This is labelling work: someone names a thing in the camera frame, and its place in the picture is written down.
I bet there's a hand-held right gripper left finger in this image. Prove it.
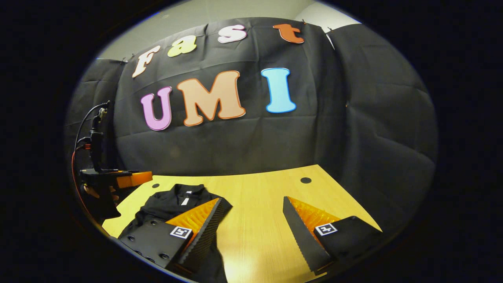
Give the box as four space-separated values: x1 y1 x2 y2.
118 197 233 276

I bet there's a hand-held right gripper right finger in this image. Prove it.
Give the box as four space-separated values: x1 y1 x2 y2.
282 196 384 276

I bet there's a black shirt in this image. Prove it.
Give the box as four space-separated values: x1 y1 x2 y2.
118 184 233 283

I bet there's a black backdrop cloth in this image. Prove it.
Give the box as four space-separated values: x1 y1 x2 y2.
65 17 439 236

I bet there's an orange cable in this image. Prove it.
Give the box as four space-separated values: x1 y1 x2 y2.
71 145 103 233

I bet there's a black cable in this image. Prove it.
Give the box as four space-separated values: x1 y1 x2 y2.
73 102 109 158

